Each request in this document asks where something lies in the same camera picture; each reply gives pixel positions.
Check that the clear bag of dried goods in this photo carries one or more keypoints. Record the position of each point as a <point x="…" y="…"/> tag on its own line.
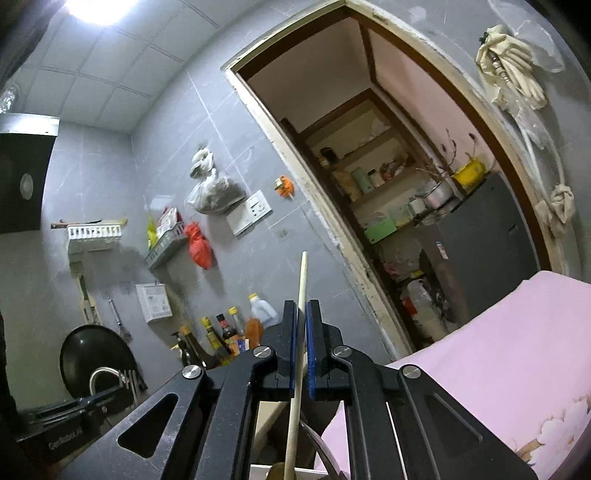
<point x="214" y="194"/>

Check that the wooden chopstick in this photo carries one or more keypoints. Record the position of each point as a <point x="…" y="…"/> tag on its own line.
<point x="302" y="277"/>

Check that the wooden shelf unit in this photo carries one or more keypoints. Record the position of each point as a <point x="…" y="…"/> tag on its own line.
<point x="369" y="152"/>

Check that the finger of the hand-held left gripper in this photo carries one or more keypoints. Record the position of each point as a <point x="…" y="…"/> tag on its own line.
<point x="69" y="406"/>

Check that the grey cabinet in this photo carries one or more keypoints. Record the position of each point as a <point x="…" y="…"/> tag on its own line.
<point x="485" y="249"/>

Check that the small metal pot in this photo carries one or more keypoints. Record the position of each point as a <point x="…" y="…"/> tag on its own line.
<point x="438" y="194"/>

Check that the colourful seasoning packets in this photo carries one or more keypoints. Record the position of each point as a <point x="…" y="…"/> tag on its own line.
<point x="161" y="226"/>

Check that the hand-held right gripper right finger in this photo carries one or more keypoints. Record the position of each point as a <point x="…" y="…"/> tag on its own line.
<point x="310" y="360"/>

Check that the yellow bowl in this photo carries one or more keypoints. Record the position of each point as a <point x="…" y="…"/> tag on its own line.
<point x="470" y="173"/>

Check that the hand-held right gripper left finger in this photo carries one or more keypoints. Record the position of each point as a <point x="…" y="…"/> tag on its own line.
<point x="292" y="360"/>

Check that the ceiling light panel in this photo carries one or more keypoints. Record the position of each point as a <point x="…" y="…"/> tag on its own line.
<point x="99" y="9"/>

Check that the white wall basket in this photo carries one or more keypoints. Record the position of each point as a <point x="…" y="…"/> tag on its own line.
<point x="94" y="237"/>

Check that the dry plant branches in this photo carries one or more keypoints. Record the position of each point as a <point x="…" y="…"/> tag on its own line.
<point x="450" y="157"/>

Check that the yellow capped sauce bottle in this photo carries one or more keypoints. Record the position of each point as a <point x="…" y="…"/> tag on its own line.
<point x="214" y="341"/>

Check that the worn wooden door frame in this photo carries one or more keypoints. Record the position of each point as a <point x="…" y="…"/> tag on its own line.
<point x="295" y="152"/>

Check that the white wall socket panel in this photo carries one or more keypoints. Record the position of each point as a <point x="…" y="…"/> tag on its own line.
<point x="249" y="212"/>

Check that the slim yellow capped bottle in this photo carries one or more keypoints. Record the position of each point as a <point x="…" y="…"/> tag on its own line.
<point x="236" y="323"/>

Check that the red labelled sauce bottle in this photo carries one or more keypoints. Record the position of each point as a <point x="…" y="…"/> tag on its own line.
<point x="227" y="334"/>

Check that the black frying pan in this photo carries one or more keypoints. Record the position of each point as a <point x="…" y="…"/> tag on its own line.
<point x="92" y="355"/>

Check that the black range hood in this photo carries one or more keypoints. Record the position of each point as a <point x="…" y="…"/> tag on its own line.
<point x="23" y="184"/>

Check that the clear plastic jug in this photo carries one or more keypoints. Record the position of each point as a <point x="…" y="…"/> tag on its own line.
<point x="425" y="309"/>

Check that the grey wall shelf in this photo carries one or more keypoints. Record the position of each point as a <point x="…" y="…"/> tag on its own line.
<point x="164" y="251"/>

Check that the beige knotted rag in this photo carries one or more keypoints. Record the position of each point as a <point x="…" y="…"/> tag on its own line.
<point x="556" y="210"/>

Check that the cream rubber gloves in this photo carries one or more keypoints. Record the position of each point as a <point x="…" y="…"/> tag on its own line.
<point x="512" y="69"/>

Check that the pale green canister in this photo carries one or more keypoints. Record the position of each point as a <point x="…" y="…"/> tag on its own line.
<point x="363" y="181"/>

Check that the green box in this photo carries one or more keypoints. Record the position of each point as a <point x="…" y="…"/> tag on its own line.
<point x="381" y="230"/>

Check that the clear hanging plastic bag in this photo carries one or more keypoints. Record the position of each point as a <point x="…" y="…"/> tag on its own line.
<point x="535" y="37"/>

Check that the red plastic bag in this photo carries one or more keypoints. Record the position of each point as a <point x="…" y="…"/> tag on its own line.
<point x="199" y="247"/>

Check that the white plastic utensil holder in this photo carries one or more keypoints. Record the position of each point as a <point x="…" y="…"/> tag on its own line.
<point x="258" y="473"/>

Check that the dark pump bottle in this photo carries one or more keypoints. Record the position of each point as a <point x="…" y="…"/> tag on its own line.
<point x="184" y="353"/>

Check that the pink floral table cloth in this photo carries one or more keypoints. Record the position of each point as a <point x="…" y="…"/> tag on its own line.
<point x="461" y="369"/>

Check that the metal peeler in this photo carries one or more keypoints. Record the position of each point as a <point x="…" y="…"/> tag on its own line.
<point x="117" y="318"/>

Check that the wooden hanging board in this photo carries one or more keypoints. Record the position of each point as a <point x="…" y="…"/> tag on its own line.
<point x="85" y="290"/>

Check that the orange wall hook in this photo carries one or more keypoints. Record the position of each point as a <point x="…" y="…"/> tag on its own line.
<point x="284" y="186"/>

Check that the large soy sauce bottle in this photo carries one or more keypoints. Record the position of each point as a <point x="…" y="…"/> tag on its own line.
<point x="201" y="350"/>

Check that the beige kitchen counter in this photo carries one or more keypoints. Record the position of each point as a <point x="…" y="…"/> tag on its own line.
<point x="268" y="420"/>

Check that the white wall box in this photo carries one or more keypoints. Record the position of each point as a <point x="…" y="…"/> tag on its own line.
<point x="153" y="302"/>

